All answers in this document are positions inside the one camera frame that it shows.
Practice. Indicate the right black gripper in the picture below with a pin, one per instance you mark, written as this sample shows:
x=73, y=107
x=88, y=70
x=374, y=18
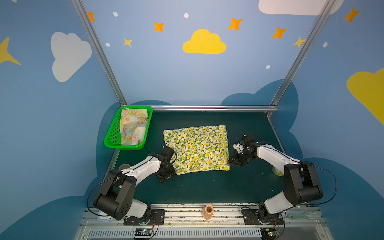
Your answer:
x=238, y=159

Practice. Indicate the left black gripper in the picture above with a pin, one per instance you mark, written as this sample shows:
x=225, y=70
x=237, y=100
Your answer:
x=166, y=174

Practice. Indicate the lemon print skirt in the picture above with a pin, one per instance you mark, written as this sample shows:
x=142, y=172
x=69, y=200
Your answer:
x=199, y=149

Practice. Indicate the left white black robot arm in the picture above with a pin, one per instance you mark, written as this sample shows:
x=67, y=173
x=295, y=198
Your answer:
x=115, y=198

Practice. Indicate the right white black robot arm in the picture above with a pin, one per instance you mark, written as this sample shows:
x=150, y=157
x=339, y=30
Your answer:
x=301, y=182

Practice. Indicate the round green white tin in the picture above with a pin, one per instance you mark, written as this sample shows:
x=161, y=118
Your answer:
x=277, y=172

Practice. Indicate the beige ceramic mug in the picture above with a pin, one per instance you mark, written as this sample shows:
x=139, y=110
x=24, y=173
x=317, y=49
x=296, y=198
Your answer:
x=124, y=166

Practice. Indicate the orange ribbed cup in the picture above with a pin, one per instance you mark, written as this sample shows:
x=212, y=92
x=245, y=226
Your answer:
x=208, y=212

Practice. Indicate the pink floral skirt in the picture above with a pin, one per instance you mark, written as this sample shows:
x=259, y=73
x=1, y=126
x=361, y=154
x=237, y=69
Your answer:
x=133, y=126

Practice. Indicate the green plastic basket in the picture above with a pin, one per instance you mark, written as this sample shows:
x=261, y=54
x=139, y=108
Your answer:
x=113, y=136

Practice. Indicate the left controller board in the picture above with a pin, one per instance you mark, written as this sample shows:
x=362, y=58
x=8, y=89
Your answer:
x=143, y=233

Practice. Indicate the controller board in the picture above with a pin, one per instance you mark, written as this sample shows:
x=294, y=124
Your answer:
x=143, y=233
x=268, y=234

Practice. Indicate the white square clock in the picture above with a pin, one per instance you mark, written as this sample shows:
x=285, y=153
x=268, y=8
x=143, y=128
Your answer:
x=102, y=217

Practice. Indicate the right controller board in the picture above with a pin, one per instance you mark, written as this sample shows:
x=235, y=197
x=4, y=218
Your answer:
x=268, y=234

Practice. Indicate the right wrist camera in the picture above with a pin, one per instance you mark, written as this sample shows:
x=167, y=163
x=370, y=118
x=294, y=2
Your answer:
x=239, y=148

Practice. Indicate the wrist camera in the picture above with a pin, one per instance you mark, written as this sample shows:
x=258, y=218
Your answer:
x=168, y=153
x=239, y=148

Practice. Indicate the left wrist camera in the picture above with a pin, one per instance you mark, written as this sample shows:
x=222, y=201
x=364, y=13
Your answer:
x=168, y=153

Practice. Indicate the right side frame rail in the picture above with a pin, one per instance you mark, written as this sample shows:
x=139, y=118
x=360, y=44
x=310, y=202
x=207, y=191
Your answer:
x=269, y=114

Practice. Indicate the front aluminium rail bed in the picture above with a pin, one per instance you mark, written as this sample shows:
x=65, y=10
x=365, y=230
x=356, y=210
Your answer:
x=186, y=222

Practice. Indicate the left side frame rail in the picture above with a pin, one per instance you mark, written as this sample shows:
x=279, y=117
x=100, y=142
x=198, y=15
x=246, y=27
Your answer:
x=113, y=161

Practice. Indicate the rear aluminium frame rail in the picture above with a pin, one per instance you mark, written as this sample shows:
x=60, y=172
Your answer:
x=165, y=108

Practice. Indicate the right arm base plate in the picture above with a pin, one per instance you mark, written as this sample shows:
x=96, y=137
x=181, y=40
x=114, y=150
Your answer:
x=253, y=217

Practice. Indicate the right aluminium frame post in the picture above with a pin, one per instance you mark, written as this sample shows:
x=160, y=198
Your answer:
x=304, y=50

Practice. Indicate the aluminium frame post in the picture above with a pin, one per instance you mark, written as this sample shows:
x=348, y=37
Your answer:
x=87, y=24
x=304, y=50

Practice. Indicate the left aluminium frame post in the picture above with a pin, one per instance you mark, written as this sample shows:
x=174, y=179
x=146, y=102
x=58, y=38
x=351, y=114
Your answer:
x=87, y=24

